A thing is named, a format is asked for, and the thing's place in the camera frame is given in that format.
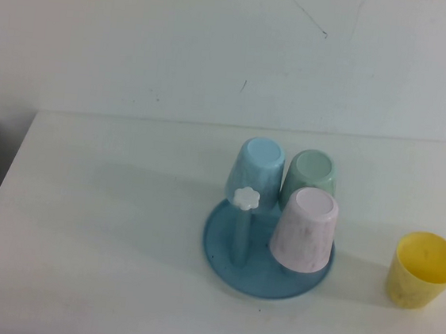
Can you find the yellow plastic cup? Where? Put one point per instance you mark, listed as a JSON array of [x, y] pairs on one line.
[[405, 290]]

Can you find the blue cup stand with pegs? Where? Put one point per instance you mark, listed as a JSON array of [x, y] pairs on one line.
[[235, 280]]

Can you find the light blue plastic cup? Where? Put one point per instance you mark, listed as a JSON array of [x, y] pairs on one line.
[[255, 166]]

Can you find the pink marbled plastic cup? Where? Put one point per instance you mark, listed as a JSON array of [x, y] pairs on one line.
[[304, 231]]

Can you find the green plastic cup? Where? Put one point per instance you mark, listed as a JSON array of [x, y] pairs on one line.
[[310, 168]]

